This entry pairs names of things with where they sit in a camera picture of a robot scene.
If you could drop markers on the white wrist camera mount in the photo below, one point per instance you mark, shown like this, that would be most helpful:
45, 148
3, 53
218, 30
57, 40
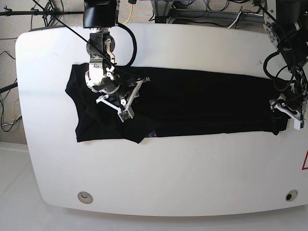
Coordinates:
121, 100
294, 108

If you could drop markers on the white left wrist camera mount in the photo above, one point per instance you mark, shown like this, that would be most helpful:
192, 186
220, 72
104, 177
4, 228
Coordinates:
294, 108

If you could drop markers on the empty silver grommet hole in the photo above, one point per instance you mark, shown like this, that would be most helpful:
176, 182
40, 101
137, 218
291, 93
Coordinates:
85, 197

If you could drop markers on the grommet hole with dark plug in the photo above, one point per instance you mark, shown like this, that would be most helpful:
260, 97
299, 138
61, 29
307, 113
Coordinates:
292, 195

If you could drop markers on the black tripod stand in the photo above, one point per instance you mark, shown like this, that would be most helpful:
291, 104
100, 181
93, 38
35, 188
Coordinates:
49, 13

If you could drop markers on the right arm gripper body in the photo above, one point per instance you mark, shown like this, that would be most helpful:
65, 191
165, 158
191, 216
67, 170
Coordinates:
102, 78

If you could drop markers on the black T-shirt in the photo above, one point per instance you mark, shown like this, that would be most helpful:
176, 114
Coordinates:
177, 102

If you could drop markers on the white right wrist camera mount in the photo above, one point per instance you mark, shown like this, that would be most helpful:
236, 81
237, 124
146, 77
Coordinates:
121, 100

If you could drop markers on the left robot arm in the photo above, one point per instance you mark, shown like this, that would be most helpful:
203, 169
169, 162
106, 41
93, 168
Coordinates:
286, 24

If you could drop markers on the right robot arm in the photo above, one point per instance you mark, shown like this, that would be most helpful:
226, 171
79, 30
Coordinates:
99, 16

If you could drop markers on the grey metal frame base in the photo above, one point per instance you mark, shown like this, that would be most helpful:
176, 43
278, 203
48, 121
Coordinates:
206, 12

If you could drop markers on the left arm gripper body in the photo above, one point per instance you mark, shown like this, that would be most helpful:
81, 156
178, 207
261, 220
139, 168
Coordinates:
297, 86

